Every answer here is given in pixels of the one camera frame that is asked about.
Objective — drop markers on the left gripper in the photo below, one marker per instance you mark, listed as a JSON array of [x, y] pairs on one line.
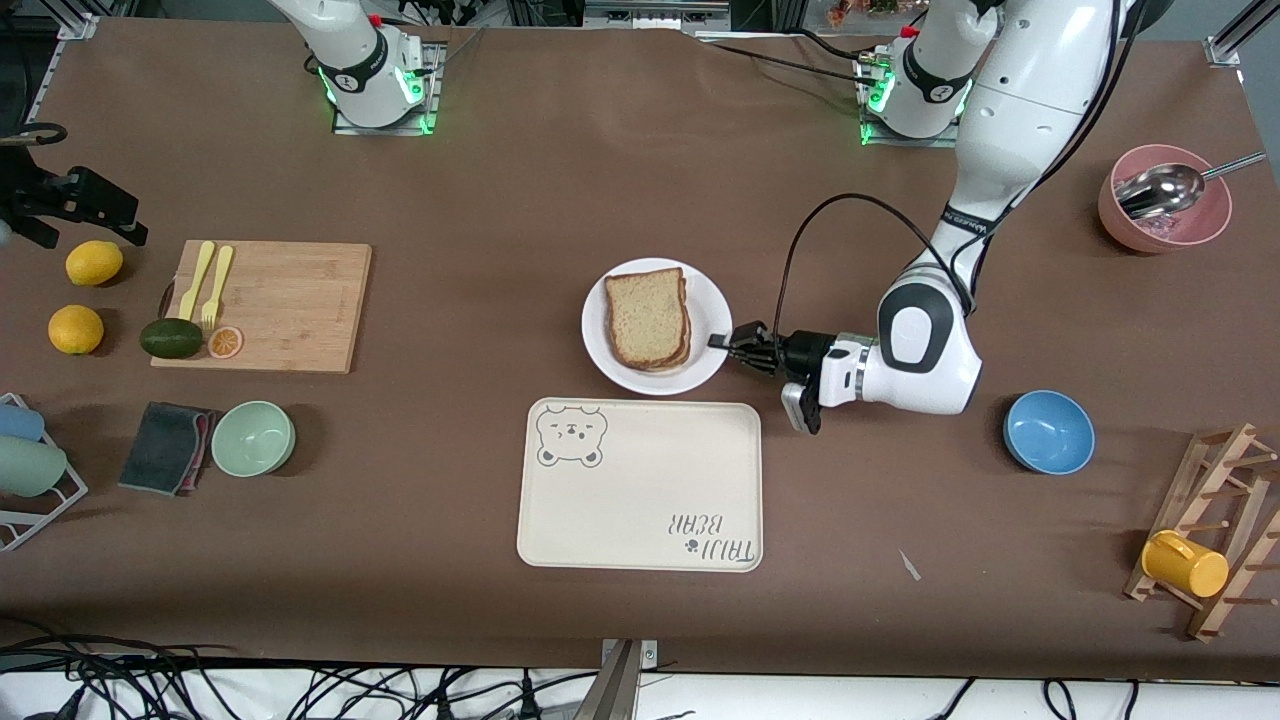
[[803, 352]]

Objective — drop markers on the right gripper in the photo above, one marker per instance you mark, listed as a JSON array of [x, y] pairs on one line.
[[82, 195]]

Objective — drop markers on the brown bread slice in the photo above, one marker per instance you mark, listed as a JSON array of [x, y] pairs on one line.
[[645, 318]]

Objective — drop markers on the white round plate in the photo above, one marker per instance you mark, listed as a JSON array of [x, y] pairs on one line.
[[600, 345]]

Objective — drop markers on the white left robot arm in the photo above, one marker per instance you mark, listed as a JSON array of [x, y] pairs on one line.
[[1030, 100]]

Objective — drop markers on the sandwich base bread slice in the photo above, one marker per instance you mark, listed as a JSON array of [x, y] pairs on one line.
[[687, 340]]

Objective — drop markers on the yellow lemon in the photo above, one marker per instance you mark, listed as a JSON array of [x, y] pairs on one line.
[[94, 262], [76, 329]]

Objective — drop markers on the yellow plastic knife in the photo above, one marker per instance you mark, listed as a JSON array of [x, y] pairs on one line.
[[198, 270]]

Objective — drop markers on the yellow plastic fork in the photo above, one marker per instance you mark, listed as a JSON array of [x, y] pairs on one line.
[[218, 275]]

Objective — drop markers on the green avocado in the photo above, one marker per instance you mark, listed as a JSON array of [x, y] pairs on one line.
[[170, 338]]

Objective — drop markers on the cream bear print tray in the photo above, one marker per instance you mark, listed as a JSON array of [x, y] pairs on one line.
[[650, 480]]

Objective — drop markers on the orange slice toy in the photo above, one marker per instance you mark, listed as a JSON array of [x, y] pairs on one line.
[[224, 343]]

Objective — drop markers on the bamboo cutting board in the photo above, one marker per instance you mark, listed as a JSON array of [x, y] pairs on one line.
[[290, 305]]

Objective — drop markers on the light blue cup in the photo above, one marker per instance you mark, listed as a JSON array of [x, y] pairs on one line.
[[20, 422]]

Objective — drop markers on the folded grey cloth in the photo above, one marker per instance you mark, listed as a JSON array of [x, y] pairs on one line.
[[160, 448]]

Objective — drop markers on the mint green bowl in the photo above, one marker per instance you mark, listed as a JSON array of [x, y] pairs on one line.
[[252, 438]]

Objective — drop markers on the small white paper scrap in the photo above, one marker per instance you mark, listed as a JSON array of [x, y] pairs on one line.
[[908, 565]]

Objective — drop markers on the sage green cup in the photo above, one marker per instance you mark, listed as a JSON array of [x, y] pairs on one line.
[[30, 466]]

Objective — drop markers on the blue bowl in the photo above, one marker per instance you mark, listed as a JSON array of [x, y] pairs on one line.
[[1048, 432]]

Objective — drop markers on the pink bowl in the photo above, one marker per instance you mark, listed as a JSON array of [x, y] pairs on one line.
[[1120, 235]]

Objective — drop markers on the clear ice pieces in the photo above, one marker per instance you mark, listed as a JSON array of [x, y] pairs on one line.
[[1160, 228]]

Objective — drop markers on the metal scoop spoon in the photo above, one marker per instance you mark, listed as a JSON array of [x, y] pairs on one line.
[[1165, 188]]

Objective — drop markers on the wooden cup rack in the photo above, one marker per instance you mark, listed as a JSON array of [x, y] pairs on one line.
[[1215, 470]]

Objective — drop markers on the yellow mug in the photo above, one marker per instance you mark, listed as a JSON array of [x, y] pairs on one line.
[[1185, 565]]

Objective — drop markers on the aluminium frame post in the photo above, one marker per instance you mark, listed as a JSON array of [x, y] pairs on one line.
[[1225, 48], [75, 25]]

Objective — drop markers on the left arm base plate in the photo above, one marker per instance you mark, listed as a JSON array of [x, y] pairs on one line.
[[915, 142]]

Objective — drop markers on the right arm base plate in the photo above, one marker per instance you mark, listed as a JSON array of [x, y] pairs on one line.
[[432, 95]]

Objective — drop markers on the metal table edge bracket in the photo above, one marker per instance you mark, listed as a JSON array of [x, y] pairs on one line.
[[620, 690]]

